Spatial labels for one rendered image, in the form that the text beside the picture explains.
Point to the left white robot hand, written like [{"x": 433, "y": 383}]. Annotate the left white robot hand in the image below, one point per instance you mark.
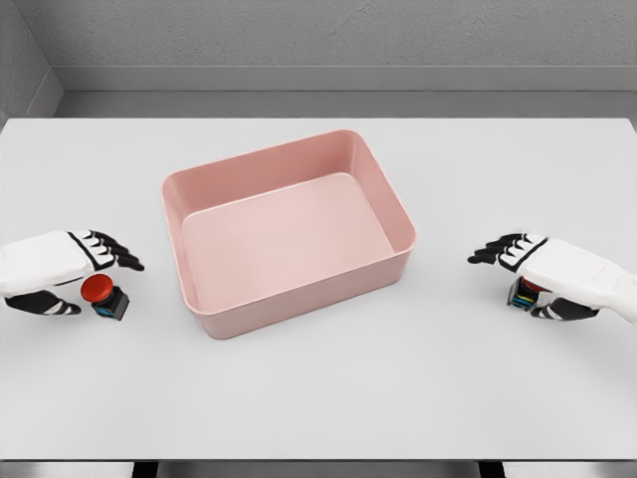
[{"x": 45, "y": 259}]

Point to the pink rectangular plastic basket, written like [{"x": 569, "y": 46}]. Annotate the pink rectangular plastic basket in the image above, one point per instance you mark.
[{"x": 278, "y": 239}]

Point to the red button industrial switch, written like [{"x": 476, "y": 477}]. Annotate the red button industrial switch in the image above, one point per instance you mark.
[
  {"x": 97, "y": 290},
  {"x": 518, "y": 298}
]

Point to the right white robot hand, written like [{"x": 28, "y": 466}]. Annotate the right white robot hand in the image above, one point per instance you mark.
[{"x": 572, "y": 271}]

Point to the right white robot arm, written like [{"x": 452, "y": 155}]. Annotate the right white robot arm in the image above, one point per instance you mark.
[{"x": 631, "y": 299}]

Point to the wide white table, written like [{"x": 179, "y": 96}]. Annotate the wide white table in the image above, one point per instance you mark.
[{"x": 318, "y": 398}]

